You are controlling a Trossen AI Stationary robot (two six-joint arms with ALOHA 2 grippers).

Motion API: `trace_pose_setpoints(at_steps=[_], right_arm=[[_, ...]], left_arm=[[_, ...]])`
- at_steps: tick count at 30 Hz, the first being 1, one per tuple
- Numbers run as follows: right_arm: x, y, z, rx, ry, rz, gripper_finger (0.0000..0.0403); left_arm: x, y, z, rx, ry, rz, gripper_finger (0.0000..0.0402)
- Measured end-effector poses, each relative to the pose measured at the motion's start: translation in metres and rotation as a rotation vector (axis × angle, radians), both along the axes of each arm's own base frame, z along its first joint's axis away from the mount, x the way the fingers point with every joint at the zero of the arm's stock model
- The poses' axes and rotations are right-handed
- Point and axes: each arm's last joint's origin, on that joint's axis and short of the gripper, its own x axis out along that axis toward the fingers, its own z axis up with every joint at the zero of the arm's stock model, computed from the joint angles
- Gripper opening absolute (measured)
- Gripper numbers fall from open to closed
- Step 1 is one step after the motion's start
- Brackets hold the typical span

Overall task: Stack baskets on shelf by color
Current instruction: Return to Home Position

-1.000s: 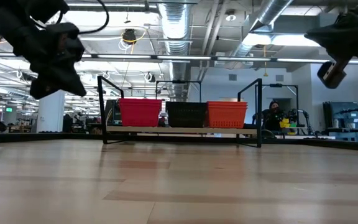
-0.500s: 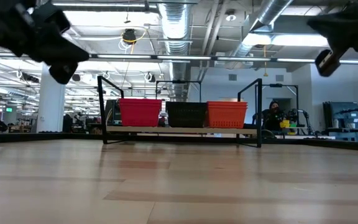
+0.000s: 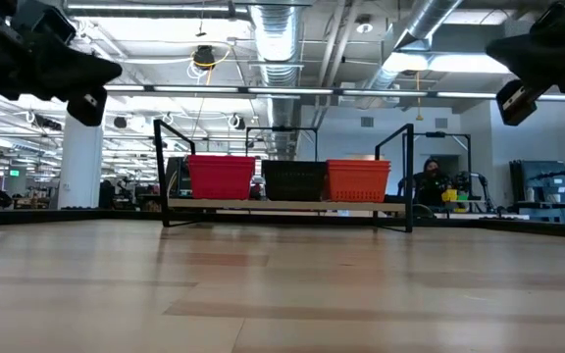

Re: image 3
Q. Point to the black background robot arm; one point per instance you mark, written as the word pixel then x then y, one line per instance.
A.
pixel 481 184

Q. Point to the yellow block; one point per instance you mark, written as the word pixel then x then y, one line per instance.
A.
pixel 449 195

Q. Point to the orange plastic mesh basket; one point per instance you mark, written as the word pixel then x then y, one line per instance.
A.
pixel 358 188
pixel 358 161
pixel 358 166

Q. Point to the blue grey equipment rack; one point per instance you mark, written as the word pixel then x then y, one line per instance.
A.
pixel 542 181

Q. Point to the red plastic mesh basket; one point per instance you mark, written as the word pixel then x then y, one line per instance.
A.
pixel 221 161
pixel 221 157
pixel 221 184

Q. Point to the white building column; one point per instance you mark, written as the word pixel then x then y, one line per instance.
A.
pixel 80 166

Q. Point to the person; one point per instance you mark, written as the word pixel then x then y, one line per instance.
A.
pixel 429 188

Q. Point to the black metal table frame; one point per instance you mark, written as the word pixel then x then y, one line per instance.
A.
pixel 66 216

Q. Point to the wooden shelf with black frame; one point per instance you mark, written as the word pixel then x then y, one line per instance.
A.
pixel 287 205

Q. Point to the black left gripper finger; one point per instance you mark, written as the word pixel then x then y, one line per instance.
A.
pixel 87 105
pixel 81 71

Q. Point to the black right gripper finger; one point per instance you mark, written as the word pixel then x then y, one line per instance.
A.
pixel 518 103
pixel 513 56

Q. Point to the long ceiling light strip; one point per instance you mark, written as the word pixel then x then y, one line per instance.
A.
pixel 287 90

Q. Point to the silver ventilation duct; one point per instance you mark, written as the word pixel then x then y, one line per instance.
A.
pixel 277 39
pixel 429 15

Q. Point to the black plastic mesh basket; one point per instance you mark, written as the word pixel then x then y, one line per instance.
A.
pixel 294 186
pixel 294 162
pixel 294 165

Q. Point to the black metal frame stand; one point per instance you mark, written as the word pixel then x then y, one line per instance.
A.
pixel 282 128
pixel 434 134

